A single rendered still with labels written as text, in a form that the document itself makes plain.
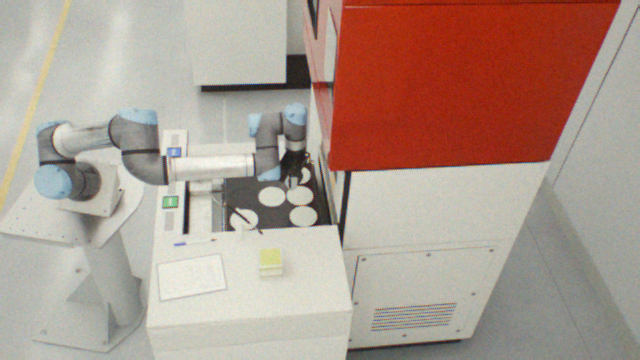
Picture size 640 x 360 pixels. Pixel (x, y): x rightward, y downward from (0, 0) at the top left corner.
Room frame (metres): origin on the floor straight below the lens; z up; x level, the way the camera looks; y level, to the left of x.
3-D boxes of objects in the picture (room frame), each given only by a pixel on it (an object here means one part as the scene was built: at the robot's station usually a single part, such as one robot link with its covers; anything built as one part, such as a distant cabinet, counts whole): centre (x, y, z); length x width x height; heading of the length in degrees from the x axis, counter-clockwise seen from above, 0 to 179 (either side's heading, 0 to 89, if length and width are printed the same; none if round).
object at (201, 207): (1.45, 0.44, 0.87); 0.36 x 0.08 x 0.03; 10
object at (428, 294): (1.81, -0.34, 0.41); 0.82 x 0.71 x 0.82; 10
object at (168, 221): (1.51, 0.55, 0.89); 0.55 x 0.09 x 0.14; 10
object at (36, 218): (1.51, 0.92, 0.75); 0.45 x 0.44 x 0.13; 84
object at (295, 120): (1.49, 0.10, 1.29); 0.09 x 0.08 x 0.11; 103
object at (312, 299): (1.12, 0.21, 0.89); 0.62 x 0.35 x 0.14; 100
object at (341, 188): (1.74, 0.00, 1.02); 0.82 x 0.03 x 0.40; 10
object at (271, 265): (1.13, 0.14, 1.00); 0.07 x 0.07 x 0.07; 11
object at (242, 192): (1.51, 0.18, 0.90); 0.34 x 0.34 x 0.01; 10
